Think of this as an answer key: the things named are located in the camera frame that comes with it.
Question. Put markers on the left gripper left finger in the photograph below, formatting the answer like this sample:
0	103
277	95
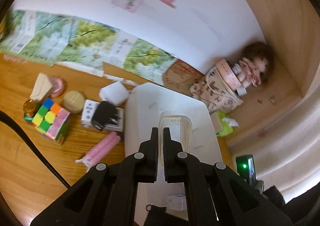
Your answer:
147	167

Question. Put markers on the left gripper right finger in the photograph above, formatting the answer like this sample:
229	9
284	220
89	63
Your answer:
176	161

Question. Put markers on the clear dental floss box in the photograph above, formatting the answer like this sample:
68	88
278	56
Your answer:
173	195

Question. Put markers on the multicolour puzzle cube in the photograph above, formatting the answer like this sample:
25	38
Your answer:
52	121

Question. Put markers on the green bottle gold cap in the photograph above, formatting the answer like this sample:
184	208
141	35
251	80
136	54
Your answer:
30	108

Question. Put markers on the black power adapter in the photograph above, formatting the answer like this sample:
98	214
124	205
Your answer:
106	113

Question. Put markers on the green tissue pack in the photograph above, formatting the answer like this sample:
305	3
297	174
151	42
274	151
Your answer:
223	124

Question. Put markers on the device with green light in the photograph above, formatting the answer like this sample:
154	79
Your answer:
245	168

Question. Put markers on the small white box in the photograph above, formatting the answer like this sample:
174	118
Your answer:
115	93

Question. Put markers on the white dotted box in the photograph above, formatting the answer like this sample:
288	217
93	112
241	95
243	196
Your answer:
87	113

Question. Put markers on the patterned tote bag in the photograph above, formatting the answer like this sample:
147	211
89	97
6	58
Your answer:
215	93

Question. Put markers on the brown cardboard piece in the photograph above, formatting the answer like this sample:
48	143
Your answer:
180	76

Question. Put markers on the round beige tin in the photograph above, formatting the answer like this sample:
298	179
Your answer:
73	101

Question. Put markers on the pink case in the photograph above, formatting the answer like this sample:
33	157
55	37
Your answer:
228	75

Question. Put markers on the pink round packet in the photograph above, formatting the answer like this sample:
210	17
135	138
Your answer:
58	86

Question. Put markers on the brown haired doll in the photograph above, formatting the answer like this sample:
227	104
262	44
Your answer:
255	65

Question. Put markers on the beige wedge box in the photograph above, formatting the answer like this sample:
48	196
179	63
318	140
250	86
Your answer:
41	89

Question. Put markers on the grape poster sheet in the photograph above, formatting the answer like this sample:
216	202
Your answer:
52	38

